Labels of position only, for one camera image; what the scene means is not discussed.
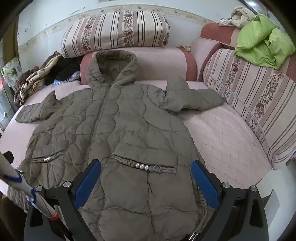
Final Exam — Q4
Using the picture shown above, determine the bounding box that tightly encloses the green puffy cloth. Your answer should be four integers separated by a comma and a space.
235, 13, 296, 70

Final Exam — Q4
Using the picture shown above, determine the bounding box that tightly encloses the white crumpled cloth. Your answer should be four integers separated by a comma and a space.
218, 6, 259, 29

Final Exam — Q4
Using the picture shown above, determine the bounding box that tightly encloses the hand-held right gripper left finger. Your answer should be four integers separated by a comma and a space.
24, 159, 102, 241

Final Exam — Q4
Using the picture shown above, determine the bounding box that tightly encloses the long striped floral backrest cushion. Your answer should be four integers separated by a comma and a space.
202, 48, 296, 171

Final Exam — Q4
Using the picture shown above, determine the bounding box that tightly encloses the white tube with orange ring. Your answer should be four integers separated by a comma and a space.
0, 152, 61, 220

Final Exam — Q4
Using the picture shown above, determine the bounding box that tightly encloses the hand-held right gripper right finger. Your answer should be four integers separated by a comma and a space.
191, 159, 269, 241

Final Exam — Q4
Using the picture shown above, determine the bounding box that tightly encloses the olive quilted hooded coat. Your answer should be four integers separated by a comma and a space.
16, 50, 226, 241

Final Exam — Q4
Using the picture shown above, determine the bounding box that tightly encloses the pink bolster with red bands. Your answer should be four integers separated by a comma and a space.
190, 23, 243, 81
80, 46, 198, 85

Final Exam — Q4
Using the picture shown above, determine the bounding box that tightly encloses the floral printed panel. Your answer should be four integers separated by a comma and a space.
1, 57, 22, 87

